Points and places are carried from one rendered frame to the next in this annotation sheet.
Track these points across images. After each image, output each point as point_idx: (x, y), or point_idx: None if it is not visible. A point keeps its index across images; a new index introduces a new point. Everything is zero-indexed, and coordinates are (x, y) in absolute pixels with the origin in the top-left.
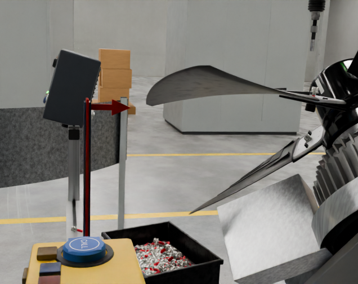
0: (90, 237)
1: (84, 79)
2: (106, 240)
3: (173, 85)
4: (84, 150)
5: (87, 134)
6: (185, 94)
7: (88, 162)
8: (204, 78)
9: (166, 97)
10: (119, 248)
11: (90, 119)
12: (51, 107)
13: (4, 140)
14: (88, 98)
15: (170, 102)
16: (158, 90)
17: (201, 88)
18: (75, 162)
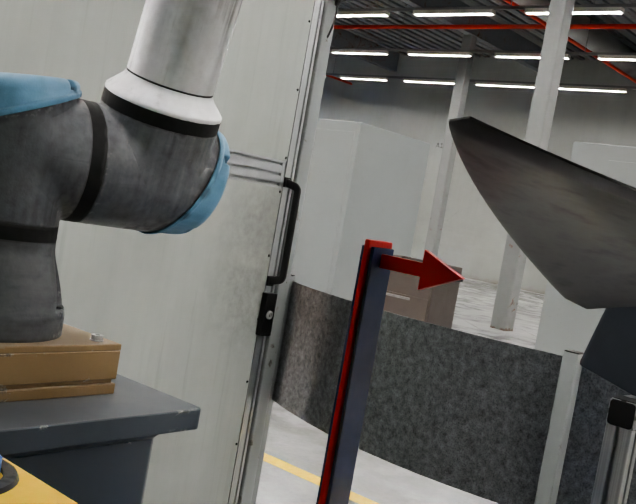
0: None
1: None
2: (39, 484)
3: (533, 221)
4: (343, 357)
5: (352, 319)
6: (635, 275)
7: (344, 387)
8: (530, 179)
9: (592, 278)
10: (9, 501)
11: (367, 286)
12: (600, 345)
13: None
14: (384, 241)
15: (634, 306)
16: (530, 242)
17: (633, 248)
18: (612, 480)
